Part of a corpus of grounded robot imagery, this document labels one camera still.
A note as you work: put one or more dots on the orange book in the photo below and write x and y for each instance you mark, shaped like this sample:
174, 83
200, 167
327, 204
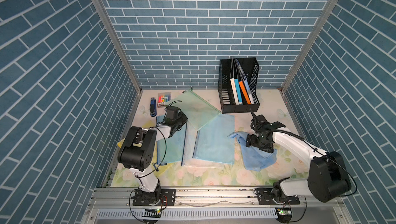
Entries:
244, 92

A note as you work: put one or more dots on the white book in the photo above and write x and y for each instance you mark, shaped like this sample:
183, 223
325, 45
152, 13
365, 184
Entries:
234, 90

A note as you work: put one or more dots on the clear grey document bag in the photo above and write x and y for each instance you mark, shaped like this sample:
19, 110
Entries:
189, 145

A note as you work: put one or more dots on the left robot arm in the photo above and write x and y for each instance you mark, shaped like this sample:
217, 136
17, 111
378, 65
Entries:
137, 149

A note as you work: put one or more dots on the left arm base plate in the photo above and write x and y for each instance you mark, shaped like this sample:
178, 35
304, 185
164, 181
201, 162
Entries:
142, 198

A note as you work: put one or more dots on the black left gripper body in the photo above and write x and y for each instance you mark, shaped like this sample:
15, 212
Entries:
180, 120

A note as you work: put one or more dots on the black mesh file holder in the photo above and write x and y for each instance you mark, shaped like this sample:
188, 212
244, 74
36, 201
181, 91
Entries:
228, 70

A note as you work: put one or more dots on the box of coloured markers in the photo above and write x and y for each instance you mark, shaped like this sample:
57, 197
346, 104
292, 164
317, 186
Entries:
163, 99

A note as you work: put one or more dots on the green mesh document bag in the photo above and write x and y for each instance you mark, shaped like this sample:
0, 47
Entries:
198, 111

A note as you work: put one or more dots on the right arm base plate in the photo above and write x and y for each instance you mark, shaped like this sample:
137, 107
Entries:
268, 196

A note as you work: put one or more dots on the blue black stapler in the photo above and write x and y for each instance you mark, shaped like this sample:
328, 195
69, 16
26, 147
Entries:
153, 107

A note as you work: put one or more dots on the light blue cleaning cloth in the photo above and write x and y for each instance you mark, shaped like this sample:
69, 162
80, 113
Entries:
253, 158

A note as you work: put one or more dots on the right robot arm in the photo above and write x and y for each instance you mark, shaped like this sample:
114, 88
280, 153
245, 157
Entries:
327, 176

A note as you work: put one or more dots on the yellow mesh document bag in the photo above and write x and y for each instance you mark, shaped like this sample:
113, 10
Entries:
123, 174

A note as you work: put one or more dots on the teal book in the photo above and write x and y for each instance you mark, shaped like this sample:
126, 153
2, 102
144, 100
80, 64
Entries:
238, 92

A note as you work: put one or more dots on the aluminium front rail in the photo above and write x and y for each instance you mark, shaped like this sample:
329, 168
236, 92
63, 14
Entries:
211, 205

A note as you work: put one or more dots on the blue mesh document bag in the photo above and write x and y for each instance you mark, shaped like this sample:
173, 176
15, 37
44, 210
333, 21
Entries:
175, 147

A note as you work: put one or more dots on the blue folder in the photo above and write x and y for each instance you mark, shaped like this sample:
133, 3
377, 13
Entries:
242, 77

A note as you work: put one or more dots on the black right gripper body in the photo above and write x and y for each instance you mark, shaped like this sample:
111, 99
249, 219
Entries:
256, 141

